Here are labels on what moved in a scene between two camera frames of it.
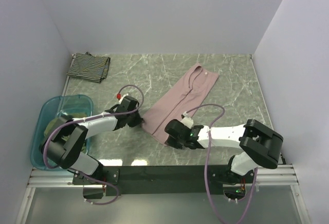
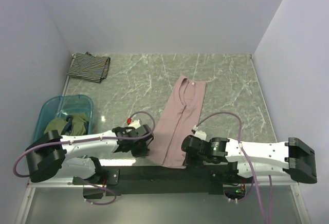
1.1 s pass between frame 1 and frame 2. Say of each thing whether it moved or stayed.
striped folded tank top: stayed
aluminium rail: stayed
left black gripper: moved
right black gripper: moved
